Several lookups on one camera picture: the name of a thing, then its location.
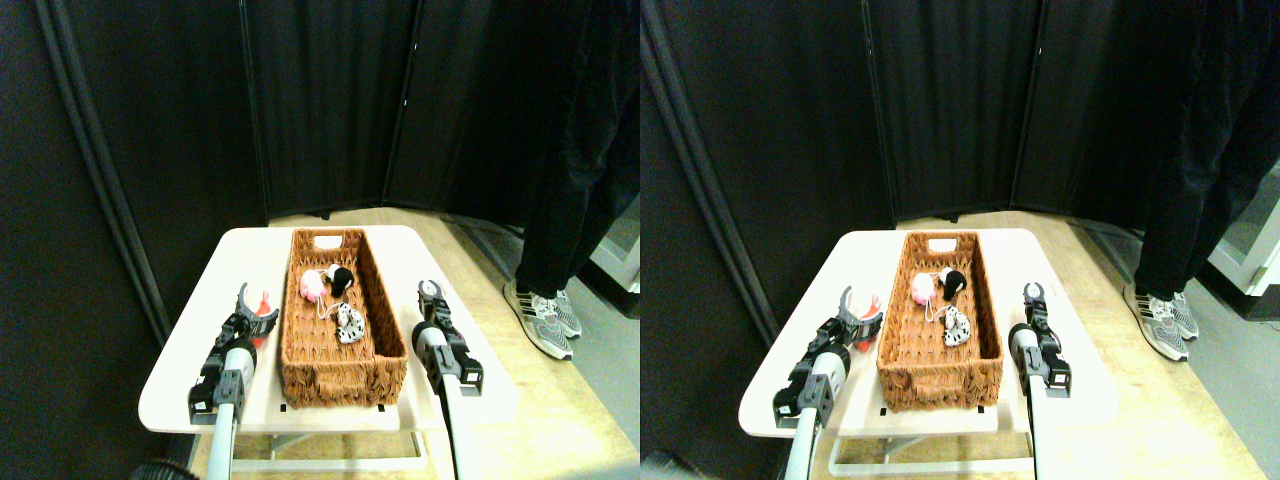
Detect low white table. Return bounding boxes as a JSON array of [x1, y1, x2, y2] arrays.
[[738, 230, 1119, 477], [138, 226, 519, 473]]

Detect brown wicker basket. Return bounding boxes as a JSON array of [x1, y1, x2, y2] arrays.
[[279, 229, 409, 408], [877, 233, 1004, 411]]

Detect grey curtain stand pole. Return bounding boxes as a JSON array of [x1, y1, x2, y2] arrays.
[[36, 0, 171, 346], [640, 0, 783, 349]]

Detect person's legs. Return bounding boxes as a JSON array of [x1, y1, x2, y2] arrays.
[[503, 0, 640, 361], [1122, 0, 1280, 363]]

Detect black ribbed hose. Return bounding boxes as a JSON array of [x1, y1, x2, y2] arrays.
[[130, 458, 193, 480]]

